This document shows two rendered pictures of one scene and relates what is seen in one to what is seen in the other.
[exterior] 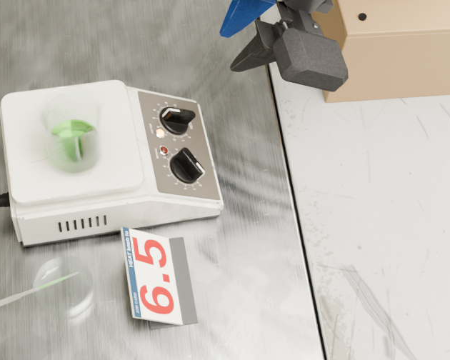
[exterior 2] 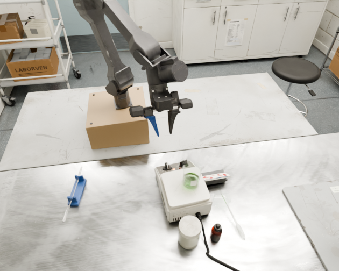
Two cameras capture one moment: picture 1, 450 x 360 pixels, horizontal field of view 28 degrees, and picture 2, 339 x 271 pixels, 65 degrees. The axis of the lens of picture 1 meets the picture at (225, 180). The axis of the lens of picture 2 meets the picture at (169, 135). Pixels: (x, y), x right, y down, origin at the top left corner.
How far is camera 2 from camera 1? 74 cm
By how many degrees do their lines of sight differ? 50
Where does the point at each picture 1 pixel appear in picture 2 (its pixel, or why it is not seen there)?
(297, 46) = (185, 100)
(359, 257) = (197, 138)
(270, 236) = (193, 155)
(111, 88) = (164, 176)
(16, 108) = (175, 201)
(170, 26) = (119, 180)
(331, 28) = (136, 129)
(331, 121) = (155, 142)
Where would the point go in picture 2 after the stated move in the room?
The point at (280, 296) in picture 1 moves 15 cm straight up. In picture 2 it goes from (211, 153) to (216, 122)
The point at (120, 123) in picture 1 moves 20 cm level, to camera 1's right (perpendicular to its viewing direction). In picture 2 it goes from (177, 173) to (183, 128)
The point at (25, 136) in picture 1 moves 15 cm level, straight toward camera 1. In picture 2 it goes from (186, 197) to (235, 184)
